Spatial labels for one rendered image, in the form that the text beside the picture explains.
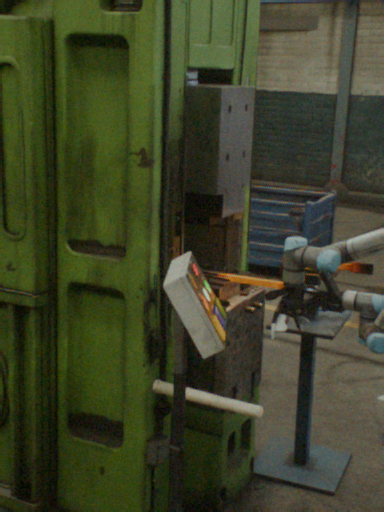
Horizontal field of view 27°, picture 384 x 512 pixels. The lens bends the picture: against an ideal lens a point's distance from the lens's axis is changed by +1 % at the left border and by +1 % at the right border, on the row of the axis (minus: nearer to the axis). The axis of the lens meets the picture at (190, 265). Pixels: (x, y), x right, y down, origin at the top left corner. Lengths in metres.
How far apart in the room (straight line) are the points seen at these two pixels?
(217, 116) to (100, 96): 0.44
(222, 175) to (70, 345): 0.92
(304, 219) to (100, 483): 4.03
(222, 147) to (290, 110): 8.47
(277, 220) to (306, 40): 4.79
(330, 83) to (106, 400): 8.44
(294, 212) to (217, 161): 3.95
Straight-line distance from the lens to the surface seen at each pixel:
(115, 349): 3.18
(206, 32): 3.20
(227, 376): 3.25
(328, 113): 11.24
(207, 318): 2.55
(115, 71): 3.00
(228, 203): 3.14
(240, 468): 3.62
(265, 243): 7.10
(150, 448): 3.19
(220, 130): 3.01
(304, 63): 11.40
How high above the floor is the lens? 1.86
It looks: 15 degrees down
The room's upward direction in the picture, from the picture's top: 2 degrees clockwise
